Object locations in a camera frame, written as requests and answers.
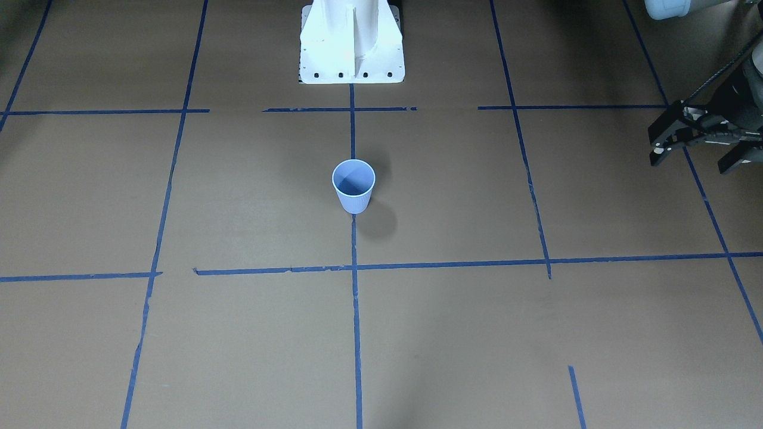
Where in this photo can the blue ribbed cup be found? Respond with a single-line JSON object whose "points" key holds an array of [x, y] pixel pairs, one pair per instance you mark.
{"points": [[353, 181]]}

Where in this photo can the white pole with base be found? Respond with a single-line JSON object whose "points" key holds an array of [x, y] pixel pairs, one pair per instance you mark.
{"points": [[351, 42]]}

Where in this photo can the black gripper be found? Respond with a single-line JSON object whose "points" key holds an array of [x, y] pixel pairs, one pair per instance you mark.
{"points": [[741, 114]]}

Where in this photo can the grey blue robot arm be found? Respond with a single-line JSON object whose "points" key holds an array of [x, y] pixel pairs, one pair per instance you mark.
{"points": [[730, 29]]}

